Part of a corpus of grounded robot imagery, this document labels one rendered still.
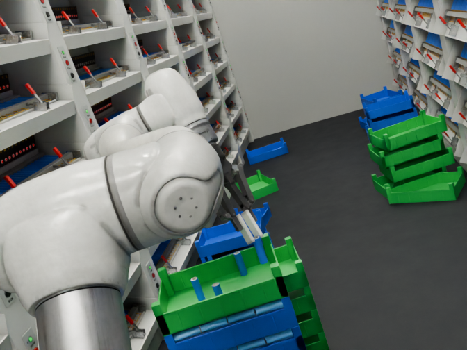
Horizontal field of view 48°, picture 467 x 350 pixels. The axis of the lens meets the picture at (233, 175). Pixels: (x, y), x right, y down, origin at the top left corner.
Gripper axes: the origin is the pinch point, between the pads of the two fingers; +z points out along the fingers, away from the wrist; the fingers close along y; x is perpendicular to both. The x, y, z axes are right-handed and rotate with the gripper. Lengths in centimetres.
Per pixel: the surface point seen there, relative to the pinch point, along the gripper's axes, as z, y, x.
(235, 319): 16.5, -10.1, 9.2
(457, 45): -22, 139, 31
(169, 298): 5.2, -15.8, 28.4
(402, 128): -6, 144, 85
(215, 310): 12.5, -13.4, 8.5
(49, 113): -59, -16, 42
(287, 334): 25.8, -1.3, 7.9
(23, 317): -8, -48, 28
